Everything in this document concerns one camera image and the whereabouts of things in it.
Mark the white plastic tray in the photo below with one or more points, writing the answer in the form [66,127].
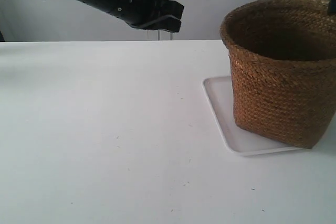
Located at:
[219,92]

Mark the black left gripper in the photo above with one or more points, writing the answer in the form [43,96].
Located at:
[163,15]

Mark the brown woven basket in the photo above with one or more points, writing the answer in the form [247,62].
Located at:
[282,66]

